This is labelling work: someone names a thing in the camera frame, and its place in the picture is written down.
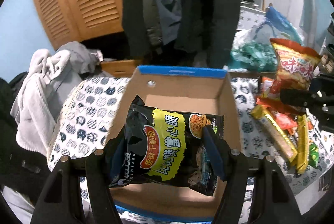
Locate cat pattern tablecloth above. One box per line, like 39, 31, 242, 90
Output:
46, 77, 334, 224

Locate green bean snack bag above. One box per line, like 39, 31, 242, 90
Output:
309, 143, 319, 168

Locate orange red snack bag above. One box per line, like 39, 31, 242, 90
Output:
270, 109, 298, 136

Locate grey white clothes pile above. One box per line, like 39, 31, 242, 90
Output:
10, 41, 103, 157

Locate black yellow snack bag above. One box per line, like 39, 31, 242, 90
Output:
109, 97, 224, 196

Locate long gold biscuit pack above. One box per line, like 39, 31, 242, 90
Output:
251, 105, 298, 163

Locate blue clear plastic bag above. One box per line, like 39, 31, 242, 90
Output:
252, 6, 304, 46

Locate orange chip bag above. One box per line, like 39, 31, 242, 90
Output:
269, 38, 321, 93

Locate blue cardboard box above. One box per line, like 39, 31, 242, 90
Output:
109, 66, 241, 221

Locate dark hanging coats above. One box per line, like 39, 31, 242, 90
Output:
122, 0, 241, 69

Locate orange black noodle snack bag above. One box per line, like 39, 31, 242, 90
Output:
256, 79, 306, 115

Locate shoe rack with shoes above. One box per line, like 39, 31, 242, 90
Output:
320, 29, 333, 75

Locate teal box with bags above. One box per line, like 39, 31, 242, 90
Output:
228, 42, 277, 72

